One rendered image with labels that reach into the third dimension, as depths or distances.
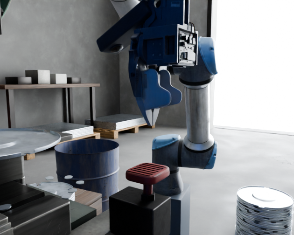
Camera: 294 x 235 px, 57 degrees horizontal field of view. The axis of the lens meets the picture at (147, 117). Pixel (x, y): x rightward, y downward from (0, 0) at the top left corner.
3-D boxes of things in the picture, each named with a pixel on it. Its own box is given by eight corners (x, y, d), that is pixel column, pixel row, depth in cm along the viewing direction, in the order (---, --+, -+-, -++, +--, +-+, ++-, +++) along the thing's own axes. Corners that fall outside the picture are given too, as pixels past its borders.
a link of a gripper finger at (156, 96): (166, 131, 40) (167, 67, 39) (134, 127, 43) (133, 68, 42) (176, 127, 43) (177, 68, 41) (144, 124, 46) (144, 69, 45)
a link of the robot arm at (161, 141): (155, 161, 123) (155, 131, 121) (185, 163, 119) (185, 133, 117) (148, 169, 111) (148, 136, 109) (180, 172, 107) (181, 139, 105)
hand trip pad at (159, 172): (144, 198, 52) (144, 160, 51) (172, 206, 49) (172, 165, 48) (122, 213, 47) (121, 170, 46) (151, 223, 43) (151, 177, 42)
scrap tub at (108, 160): (90, 195, 215) (88, 136, 209) (132, 209, 192) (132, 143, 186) (44, 217, 181) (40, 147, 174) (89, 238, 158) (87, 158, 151)
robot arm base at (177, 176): (154, 180, 126) (154, 159, 125) (186, 184, 121) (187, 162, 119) (142, 192, 112) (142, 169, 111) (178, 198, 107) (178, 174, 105)
